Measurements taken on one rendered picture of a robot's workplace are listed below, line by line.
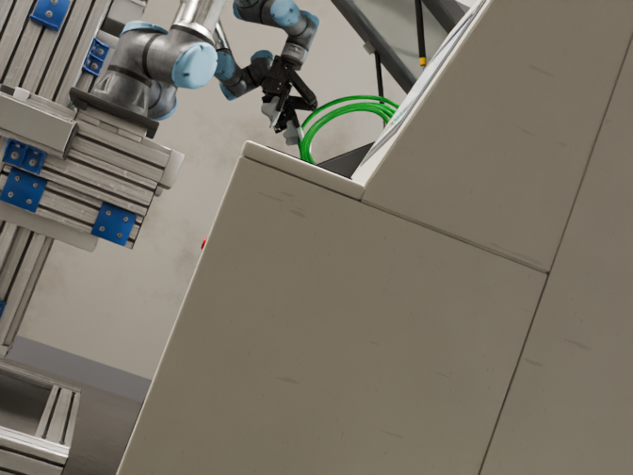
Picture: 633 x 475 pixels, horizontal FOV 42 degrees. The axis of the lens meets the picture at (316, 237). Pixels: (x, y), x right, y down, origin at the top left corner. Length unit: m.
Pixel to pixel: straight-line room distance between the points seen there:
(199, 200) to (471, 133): 2.87
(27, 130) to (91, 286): 2.30
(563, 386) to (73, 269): 3.07
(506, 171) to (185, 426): 0.71
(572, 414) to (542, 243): 0.30
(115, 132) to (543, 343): 1.16
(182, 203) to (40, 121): 2.30
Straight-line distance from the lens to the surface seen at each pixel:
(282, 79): 2.50
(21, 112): 1.99
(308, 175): 1.42
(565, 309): 1.51
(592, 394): 1.54
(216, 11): 2.12
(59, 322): 4.24
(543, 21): 1.57
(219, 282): 1.40
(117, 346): 4.25
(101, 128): 2.10
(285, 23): 2.45
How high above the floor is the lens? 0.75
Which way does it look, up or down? 4 degrees up
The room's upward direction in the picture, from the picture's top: 21 degrees clockwise
